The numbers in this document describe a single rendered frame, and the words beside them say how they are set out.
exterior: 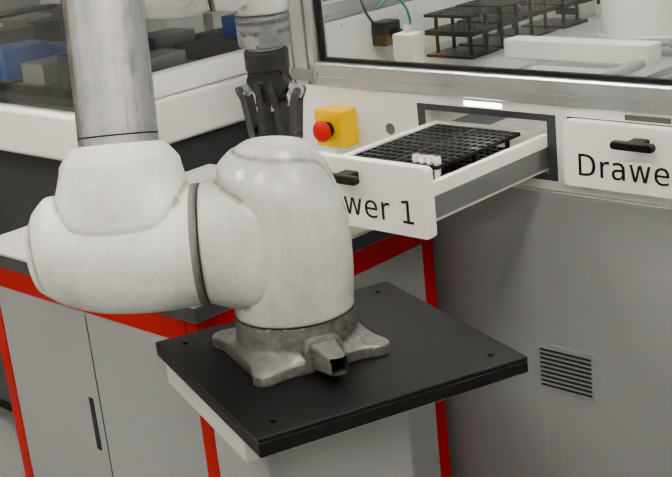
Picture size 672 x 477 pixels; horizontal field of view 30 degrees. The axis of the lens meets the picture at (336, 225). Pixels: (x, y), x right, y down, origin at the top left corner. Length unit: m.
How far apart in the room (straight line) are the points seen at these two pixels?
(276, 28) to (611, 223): 0.63
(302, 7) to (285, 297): 1.00
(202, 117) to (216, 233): 1.28
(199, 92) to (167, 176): 1.23
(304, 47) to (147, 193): 0.96
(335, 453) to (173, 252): 0.32
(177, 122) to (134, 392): 0.80
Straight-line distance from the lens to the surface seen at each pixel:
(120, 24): 1.54
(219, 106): 2.78
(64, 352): 2.22
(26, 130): 2.76
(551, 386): 2.25
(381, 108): 2.30
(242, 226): 1.48
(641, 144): 1.93
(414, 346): 1.58
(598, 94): 2.02
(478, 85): 2.15
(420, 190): 1.82
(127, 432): 2.15
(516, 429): 2.34
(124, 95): 1.53
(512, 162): 2.01
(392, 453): 1.61
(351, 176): 1.86
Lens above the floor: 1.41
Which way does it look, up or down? 18 degrees down
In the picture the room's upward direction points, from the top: 6 degrees counter-clockwise
